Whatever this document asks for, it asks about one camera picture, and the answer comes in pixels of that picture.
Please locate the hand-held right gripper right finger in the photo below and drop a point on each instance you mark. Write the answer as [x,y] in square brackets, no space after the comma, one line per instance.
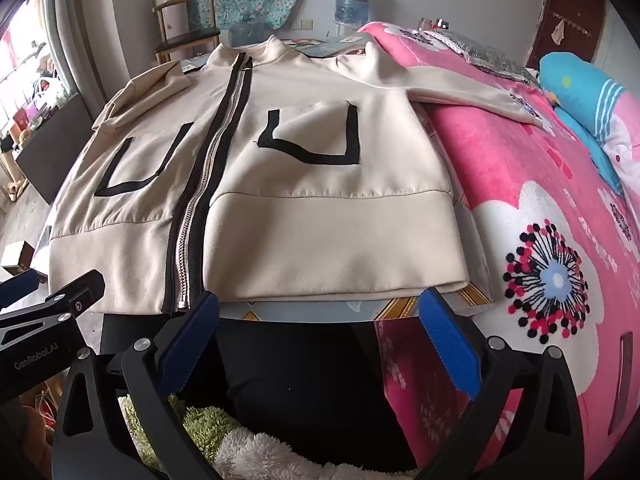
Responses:
[447,340]

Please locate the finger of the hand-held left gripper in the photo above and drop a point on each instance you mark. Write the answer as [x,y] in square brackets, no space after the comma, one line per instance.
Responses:
[20,287]
[80,290]

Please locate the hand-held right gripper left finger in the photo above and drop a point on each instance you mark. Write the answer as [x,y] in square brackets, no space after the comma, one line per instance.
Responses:
[192,340]

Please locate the cream zip jacket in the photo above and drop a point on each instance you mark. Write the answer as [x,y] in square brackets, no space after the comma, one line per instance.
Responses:
[300,160]

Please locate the small brown box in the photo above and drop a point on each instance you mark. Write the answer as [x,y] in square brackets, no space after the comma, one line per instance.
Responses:
[17,255]

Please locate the fruit print tablecloth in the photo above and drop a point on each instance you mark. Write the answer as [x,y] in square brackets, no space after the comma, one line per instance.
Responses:
[400,309]

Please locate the person's black pants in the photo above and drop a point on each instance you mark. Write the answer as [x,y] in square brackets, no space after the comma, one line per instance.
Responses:
[300,370]

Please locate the fluffy green white garment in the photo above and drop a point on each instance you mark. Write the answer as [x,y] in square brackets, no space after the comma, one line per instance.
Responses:
[250,460]

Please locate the dark cabinet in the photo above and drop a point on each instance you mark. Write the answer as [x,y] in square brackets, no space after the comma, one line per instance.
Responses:
[55,150]

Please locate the pink floral blanket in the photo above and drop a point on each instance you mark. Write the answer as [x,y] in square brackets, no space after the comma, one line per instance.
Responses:
[500,170]

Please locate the grey curtain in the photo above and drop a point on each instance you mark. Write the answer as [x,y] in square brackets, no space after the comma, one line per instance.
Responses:
[80,25]

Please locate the wooden chair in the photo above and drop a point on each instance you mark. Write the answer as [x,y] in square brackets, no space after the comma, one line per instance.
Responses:
[187,40]

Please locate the silver sequin cushion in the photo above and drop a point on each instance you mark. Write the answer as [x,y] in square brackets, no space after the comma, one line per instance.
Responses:
[495,57]

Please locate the blue pillow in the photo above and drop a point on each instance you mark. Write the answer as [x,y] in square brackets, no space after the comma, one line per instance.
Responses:
[580,85]

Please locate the white box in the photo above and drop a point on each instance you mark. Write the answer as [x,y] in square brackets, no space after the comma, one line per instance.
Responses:
[175,15]

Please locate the empty water jug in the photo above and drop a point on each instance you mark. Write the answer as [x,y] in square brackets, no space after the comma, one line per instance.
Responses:
[247,30]

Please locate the red thermos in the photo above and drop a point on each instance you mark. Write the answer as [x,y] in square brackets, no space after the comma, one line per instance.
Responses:
[441,23]

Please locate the beige hanging cloth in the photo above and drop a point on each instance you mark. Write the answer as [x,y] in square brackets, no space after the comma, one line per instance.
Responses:
[560,32]

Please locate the blue water dispenser bottle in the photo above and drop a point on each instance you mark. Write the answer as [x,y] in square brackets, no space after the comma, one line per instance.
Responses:
[352,2]

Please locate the brown door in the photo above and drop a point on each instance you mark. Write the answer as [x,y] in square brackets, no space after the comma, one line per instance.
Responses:
[580,5]

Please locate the wall socket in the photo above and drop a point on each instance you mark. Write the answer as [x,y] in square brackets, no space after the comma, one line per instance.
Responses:
[305,24]

